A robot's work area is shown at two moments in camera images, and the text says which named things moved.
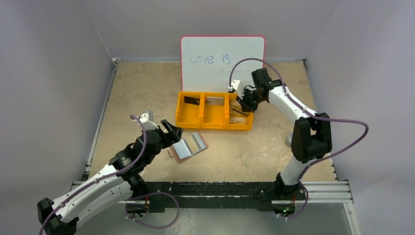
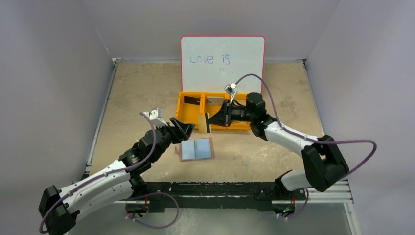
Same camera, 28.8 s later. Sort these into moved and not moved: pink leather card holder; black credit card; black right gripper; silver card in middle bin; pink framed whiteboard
Moved: black right gripper; pink leather card holder
Not moved: silver card in middle bin; pink framed whiteboard; black credit card
